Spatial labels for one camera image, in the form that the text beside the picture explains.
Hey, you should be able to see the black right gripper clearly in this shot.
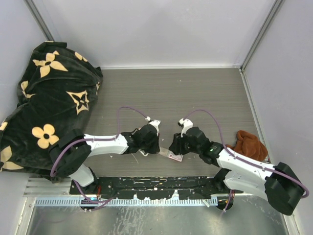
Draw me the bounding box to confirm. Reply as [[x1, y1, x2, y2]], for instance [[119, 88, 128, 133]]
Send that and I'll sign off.
[[169, 132, 201, 156]]

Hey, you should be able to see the red white staple box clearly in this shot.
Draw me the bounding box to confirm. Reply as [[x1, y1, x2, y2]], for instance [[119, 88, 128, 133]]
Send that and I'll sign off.
[[159, 147, 183, 162]]

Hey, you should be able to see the white staple remover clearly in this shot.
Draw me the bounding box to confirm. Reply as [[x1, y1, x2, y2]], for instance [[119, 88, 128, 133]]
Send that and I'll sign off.
[[139, 150, 149, 156]]

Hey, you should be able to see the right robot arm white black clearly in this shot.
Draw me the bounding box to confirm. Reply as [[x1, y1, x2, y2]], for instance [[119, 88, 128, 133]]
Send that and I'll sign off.
[[169, 127, 308, 215]]

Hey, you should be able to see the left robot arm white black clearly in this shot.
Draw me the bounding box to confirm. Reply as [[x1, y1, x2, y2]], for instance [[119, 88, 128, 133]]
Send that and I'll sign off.
[[48, 120, 160, 194]]

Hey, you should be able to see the brown cloth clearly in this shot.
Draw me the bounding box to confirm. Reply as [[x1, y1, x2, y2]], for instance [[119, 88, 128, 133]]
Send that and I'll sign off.
[[226, 130, 268, 162]]

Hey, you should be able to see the black floral blanket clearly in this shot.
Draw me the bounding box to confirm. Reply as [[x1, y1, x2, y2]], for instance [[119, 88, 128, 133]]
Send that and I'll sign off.
[[0, 41, 103, 176]]

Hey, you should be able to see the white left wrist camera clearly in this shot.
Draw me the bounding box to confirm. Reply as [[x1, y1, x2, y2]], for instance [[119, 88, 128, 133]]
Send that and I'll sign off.
[[149, 120, 161, 129]]

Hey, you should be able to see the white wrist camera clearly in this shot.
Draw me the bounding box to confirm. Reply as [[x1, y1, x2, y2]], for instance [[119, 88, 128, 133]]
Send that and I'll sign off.
[[149, 120, 161, 129], [178, 118, 193, 137]]

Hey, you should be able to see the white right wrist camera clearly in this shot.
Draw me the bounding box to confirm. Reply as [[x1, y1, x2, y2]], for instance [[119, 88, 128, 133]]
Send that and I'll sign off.
[[178, 118, 193, 137]]

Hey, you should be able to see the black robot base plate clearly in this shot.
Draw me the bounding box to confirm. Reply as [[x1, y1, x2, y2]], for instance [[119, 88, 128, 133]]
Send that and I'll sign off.
[[83, 176, 230, 200]]

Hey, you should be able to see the white slotted cable duct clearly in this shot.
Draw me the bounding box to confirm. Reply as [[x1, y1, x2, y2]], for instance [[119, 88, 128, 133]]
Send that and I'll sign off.
[[34, 196, 218, 207]]

